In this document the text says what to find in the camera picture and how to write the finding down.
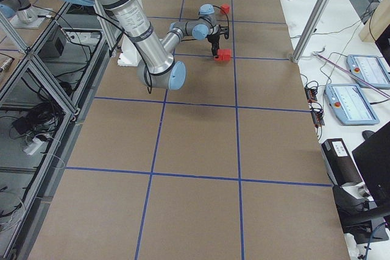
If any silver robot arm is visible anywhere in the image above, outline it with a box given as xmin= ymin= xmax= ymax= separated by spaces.
xmin=63 ymin=0 xmax=229 ymax=90

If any near teach pendant tablet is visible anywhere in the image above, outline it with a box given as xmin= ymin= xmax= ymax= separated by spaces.
xmin=325 ymin=83 xmax=380 ymax=125

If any red cube placed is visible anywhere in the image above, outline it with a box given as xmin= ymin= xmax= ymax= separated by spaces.
xmin=221 ymin=49 xmax=232 ymax=61
xmin=214 ymin=49 xmax=224 ymax=62

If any aluminium frame post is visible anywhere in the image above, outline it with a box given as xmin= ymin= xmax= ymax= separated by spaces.
xmin=291 ymin=0 xmax=329 ymax=63

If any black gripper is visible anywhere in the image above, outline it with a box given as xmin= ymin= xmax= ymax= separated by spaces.
xmin=207 ymin=33 xmax=220 ymax=58

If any black box white label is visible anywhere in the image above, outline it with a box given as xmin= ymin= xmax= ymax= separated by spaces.
xmin=321 ymin=138 xmax=363 ymax=187

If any far teach pendant tablet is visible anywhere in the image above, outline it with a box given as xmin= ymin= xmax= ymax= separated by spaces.
xmin=347 ymin=55 xmax=389 ymax=90

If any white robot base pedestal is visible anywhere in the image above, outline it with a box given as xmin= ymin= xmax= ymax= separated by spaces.
xmin=118 ymin=35 xmax=139 ymax=67

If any black monitor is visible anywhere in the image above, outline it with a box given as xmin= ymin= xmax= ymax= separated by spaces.
xmin=352 ymin=121 xmax=390 ymax=203

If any red cube far side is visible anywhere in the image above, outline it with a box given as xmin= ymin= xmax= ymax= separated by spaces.
xmin=220 ymin=4 xmax=230 ymax=15

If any teach pendant tablet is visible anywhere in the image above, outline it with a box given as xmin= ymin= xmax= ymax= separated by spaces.
xmin=347 ymin=55 xmax=389 ymax=90
xmin=325 ymin=83 xmax=380 ymax=125

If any aluminium side frame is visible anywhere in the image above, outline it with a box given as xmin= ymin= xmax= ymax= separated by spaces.
xmin=1 ymin=0 xmax=121 ymax=259

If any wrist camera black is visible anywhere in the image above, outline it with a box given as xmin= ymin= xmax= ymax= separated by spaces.
xmin=219 ymin=25 xmax=230 ymax=40

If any brown paper table mat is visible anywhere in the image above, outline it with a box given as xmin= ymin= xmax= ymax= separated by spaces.
xmin=29 ymin=0 xmax=349 ymax=259

